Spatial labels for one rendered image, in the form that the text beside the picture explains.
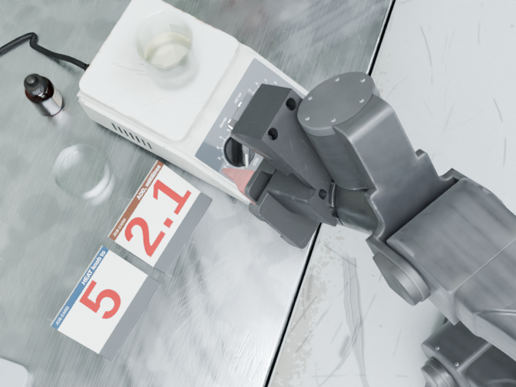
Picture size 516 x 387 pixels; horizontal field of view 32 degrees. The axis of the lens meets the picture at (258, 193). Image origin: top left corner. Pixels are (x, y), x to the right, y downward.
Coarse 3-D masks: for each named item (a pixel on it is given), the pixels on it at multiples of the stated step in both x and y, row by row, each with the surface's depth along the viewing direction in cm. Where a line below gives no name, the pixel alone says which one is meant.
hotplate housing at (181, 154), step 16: (240, 48) 88; (240, 64) 88; (272, 64) 89; (224, 80) 87; (288, 80) 90; (80, 96) 88; (224, 96) 87; (96, 112) 88; (112, 112) 87; (208, 112) 87; (112, 128) 91; (128, 128) 87; (144, 128) 86; (208, 128) 86; (144, 144) 90; (160, 144) 86; (176, 144) 86; (192, 144) 86; (176, 160) 89; (192, 160) 86; (208, 176) 87
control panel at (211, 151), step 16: (256, 64) 88; (240, 80) 88; (256, 80) 88; (272, 80) 89; (240, 96) 88; (304, 96) 90; (224, 112) 87; (224, 128) 87; (208, 144) 86; (224, 144) 87; (208, 160) 86; (224, 160) 87; (256, 160) 88; (224, 176) 87
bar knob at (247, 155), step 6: (228, 144) 87; (234, 144) 87; (240, 144) 86; (228, 150) 87; (234, 150) 87; (240, 150) 86; (246, 150) 86; (252, 150) 88; (228, 156) 87; (234, 156) 87; (240, 156) 86; (246, 156) 86; (252, 156) 88; (234, 162) 87; (240, 162) 86; (246, 162) 86
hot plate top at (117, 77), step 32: (160, 0) 88; (128, 32) 87; (224, 32) 87; (96, 64) 86; (128, 64) 86; (224, 64) 86; (96, 96) 85; (128, 96) 85; (160, 96) 85; (192, 96) 85; (160, 128) 84; (192, 128) 85
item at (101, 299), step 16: (112, 256) 87; (96, 272) 86; (112, 272) 87; (128, 272) 88; (96, 288) 87; (112, 288) 88; (128, 288) 88; (80, 304) 86; (96, 304) 87; (112, 304) 88; (64, 320) 85; (80, 320) 86; (96, 320) 87; (112, 320) 88; (80, 336) 86; (96, 336) 87
